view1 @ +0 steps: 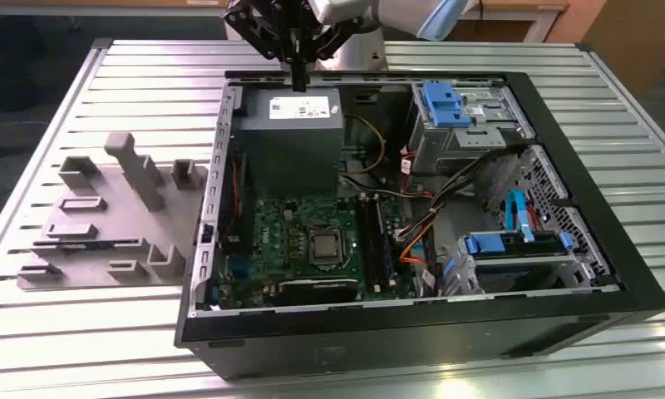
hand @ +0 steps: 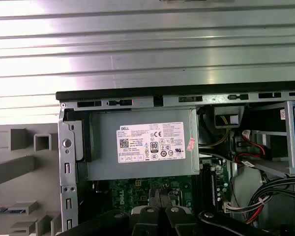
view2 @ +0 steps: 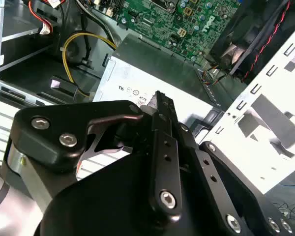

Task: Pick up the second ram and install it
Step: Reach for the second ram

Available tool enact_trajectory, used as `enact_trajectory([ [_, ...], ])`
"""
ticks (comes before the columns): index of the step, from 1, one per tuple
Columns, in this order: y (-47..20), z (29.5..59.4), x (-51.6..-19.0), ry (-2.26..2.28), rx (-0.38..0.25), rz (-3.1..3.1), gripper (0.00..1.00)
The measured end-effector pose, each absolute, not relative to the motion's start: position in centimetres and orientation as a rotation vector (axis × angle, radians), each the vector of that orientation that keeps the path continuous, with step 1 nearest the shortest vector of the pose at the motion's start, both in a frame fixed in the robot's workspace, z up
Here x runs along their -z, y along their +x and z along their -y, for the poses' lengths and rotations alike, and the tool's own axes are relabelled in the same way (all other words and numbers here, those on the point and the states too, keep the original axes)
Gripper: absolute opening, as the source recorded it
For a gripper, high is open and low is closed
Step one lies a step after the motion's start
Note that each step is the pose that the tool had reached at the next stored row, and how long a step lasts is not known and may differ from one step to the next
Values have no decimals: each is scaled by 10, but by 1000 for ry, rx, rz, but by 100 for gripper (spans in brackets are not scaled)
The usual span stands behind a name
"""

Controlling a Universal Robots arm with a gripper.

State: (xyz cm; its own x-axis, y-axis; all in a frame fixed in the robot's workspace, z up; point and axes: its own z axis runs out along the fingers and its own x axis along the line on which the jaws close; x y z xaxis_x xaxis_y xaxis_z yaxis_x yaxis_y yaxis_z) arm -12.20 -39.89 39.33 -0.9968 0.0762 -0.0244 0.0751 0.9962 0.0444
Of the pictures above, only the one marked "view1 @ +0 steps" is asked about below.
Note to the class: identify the hard disk in blue carrier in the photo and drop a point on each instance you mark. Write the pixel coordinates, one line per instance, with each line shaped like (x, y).
(493, 247)

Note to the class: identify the silver CPU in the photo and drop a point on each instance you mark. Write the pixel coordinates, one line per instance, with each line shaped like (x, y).
(325, 245)

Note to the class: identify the green motherboard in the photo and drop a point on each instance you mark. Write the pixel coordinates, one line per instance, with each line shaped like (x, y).
(277, 232)

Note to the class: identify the silver metal drive cage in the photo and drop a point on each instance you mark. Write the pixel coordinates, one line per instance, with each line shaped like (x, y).
(476, 137)

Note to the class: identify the black open PC case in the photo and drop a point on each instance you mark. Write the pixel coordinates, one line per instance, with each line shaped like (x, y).
(421, 332)

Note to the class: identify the black graphics card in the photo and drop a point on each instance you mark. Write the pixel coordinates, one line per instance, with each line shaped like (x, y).
(316, 291)

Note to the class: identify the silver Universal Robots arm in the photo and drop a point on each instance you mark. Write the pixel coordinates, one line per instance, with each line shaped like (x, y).
(360, 50)

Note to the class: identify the grey power supply unit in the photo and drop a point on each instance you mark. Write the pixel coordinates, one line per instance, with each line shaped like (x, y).
(288, 158)

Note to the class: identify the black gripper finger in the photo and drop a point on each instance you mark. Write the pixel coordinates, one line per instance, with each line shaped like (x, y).
(254, 33)
(329, 45)

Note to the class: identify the blue plastic drive carrier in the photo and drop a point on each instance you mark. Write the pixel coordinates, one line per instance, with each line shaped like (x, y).
(443, 104)

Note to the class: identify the brown wooden cabinet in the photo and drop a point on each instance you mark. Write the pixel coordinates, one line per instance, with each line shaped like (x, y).
(637, 41)

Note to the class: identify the grey plastic parts rack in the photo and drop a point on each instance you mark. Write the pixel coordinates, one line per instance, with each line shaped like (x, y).
(116, 216)

